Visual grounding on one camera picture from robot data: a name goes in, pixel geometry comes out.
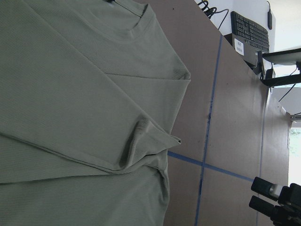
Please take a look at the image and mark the black labelled box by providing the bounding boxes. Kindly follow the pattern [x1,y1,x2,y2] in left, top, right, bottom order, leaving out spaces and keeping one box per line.
[231,34,258,67]

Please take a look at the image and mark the green long-sleeve shirt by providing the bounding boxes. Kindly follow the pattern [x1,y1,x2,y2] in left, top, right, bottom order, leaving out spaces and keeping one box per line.
[0,0,190,226]

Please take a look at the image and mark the black keyboard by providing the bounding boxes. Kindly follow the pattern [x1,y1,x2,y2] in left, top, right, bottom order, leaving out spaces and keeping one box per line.
[230,11,269,52]

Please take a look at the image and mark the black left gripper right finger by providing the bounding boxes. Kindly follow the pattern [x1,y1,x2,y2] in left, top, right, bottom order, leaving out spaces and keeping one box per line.
[251,177,282,201]

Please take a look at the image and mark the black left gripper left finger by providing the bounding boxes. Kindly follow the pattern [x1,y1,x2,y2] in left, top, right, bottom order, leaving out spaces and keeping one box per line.
[249,195,274,218]

